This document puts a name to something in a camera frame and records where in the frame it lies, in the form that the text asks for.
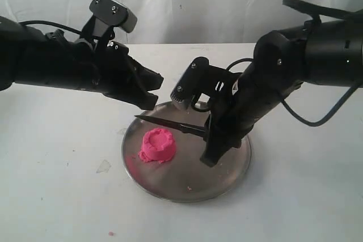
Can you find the pink clay lump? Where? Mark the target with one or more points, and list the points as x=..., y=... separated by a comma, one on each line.
x=158, y=145

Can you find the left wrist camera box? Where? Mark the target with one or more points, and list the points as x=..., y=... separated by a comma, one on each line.
x=107, y=15

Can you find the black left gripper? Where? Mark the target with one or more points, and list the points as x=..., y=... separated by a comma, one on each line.
x=108, y=72

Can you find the black knife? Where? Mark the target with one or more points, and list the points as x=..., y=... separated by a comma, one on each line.
x=182, y=127

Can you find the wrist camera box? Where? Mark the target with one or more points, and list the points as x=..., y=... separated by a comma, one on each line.
x=189, y=83
x=107, y=15

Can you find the round stainless steel plate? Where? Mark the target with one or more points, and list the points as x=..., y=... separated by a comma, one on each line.
x=184, y=179

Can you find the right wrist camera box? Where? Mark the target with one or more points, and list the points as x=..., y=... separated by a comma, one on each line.
x=189, y=83

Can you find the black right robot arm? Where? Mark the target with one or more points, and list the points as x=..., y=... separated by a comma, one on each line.
x=326, y=54

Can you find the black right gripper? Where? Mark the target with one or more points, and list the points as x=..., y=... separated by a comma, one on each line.
x=232, y=110

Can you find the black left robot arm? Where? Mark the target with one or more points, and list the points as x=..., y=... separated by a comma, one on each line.
x=31, y=57

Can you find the clear tape scrap near plate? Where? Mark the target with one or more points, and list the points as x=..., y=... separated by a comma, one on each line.
x=104, y=167

